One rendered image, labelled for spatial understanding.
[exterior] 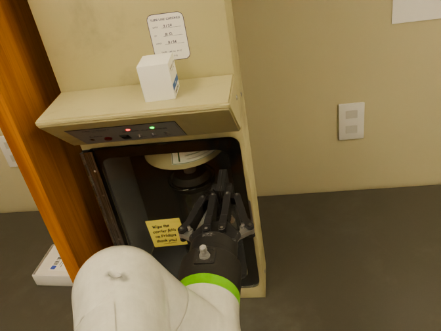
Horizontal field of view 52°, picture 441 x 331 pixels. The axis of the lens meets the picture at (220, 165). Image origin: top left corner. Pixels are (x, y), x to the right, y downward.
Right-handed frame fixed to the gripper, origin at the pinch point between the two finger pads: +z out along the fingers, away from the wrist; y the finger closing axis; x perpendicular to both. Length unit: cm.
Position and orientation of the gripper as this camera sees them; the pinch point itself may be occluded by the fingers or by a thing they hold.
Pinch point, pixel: (222, 186)
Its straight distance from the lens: 85.5
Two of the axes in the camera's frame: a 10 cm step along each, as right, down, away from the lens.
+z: 0.9, -5.5, 8.3
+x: 1.5, 8.3, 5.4
